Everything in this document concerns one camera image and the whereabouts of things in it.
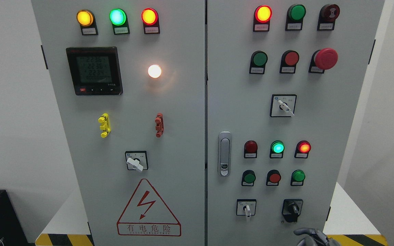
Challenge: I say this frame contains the black rotary knob switch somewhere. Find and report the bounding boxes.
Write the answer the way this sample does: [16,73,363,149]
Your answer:
[281,199,303,223]

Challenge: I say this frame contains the dark red indicator middle left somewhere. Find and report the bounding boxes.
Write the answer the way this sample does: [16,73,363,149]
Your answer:
[244,140,258,159]

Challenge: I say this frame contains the white glowing indicator lamp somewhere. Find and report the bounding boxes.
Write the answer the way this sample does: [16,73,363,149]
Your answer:
[147,64,162,78]

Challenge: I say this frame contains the green push button lower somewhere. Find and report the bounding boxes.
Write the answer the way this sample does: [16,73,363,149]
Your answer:
[241,170,256,187]

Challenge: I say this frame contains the green push button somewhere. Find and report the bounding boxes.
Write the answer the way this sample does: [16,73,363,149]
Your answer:
[249,51,268,74]
[241,170,256,187]

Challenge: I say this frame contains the grey left cabinet door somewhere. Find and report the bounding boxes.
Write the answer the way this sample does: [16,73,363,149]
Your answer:
[32,0,205,246]

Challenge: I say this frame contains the grey cabinet door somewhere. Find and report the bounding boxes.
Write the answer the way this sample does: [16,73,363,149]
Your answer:
[207,0,384,246]
[32,0,205,246]

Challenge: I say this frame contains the green lit indicator middle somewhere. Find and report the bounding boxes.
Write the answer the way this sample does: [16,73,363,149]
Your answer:
[270,140,285,159]

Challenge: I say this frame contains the green push button upper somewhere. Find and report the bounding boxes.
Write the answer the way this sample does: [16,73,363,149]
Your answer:
[249,51,268,74]

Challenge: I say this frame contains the red push button lower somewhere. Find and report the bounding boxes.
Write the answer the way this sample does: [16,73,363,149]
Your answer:
[266,169,281,186]

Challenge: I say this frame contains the red push button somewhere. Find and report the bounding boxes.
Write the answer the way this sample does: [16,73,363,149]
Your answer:
[279,50,300,74]
[266,169,281,186]

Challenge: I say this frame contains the grey right cabinet door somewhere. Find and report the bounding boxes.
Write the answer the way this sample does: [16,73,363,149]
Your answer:
[207,0,384,246]

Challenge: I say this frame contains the red electrical hazard warning sticker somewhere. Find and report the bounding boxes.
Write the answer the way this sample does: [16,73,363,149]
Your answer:
[116,178,182,236]

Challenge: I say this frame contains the red indicator middle right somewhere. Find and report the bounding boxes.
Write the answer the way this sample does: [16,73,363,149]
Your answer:
[294,140,311,159]

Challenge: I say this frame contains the red push button upper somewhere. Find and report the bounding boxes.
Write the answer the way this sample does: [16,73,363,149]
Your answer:
[279,50,300,74]

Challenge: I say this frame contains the green illuminated button lower right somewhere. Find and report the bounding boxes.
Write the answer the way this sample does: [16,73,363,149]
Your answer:
[290,169,305,187]

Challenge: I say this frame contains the black digital power meter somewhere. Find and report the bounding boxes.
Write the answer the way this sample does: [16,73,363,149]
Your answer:
[66,46,123,96]

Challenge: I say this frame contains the red indicator light left door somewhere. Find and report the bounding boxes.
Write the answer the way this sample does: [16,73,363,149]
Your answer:
[141,8,160,34]

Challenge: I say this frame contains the red lit indicator right door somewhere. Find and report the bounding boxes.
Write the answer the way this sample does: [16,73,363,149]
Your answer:
[253,5,273,32]

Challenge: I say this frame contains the green indicator light top left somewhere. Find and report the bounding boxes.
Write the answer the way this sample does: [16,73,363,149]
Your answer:
[109,8,130,35]

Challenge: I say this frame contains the red emergency stop mushroom button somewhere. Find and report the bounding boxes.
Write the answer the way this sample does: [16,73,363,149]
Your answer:
[308,47,338,74]

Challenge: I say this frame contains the green indicator top right door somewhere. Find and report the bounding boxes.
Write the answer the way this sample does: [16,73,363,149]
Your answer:
[286,4,306,31]

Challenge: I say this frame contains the yellow indicator light top left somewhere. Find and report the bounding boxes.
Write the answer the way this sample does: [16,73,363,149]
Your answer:
[76,9,98,36]

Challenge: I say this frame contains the dark red buzzer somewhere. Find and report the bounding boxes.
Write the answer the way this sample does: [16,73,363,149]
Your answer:
[317,4,340,31]

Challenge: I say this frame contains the silver cabinet door handle lock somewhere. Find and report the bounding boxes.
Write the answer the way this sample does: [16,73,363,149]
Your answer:
[218,131,232,177]

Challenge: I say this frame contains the white selector switch left door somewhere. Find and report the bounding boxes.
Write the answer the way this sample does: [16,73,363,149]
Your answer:
[125,151,149,173]

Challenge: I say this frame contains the white selector switch upper right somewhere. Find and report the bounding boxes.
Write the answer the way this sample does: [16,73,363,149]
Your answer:
[270,94,297,118]

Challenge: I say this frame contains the white selector switch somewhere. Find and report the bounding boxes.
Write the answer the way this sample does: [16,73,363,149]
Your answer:
[236,199,257,222]
[270,94,297,118]

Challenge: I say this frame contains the white selector switch lower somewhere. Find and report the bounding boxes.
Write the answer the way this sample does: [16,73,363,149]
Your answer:
[236,199,257,222]

